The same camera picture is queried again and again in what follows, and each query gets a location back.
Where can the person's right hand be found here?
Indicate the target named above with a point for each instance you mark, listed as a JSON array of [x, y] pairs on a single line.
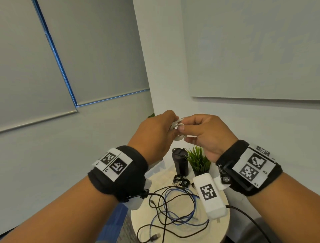
[[210, 135]]

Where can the person's left hand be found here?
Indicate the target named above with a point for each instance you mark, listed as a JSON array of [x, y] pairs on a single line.
[[150, 140]]

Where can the clear plastic storage bin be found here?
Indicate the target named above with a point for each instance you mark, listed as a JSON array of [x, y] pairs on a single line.
[[156, 169]]

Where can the person's right forearm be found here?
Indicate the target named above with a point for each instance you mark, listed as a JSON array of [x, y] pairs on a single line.
[[290, 210]]

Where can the person's left forearm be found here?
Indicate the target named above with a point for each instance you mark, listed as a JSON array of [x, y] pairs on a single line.
[[55, 215]]

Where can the person's dark trousers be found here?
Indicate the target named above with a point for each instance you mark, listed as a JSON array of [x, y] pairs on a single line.
[[252, 232]]

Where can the large leafy green plant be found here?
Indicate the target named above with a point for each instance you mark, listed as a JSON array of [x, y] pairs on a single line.
[[151, 115]]

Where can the small potted grass plant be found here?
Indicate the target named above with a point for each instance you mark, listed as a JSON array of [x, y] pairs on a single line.
[[198, 160]]

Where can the black tumbler with lid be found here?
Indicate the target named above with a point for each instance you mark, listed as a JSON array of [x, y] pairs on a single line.
[[180, 162]]

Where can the round white table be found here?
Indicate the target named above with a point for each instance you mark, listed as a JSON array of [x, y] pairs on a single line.
[[220, 225]]

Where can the white wall whiteboard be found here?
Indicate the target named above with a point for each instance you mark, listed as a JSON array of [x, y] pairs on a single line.
[[250, 45]]

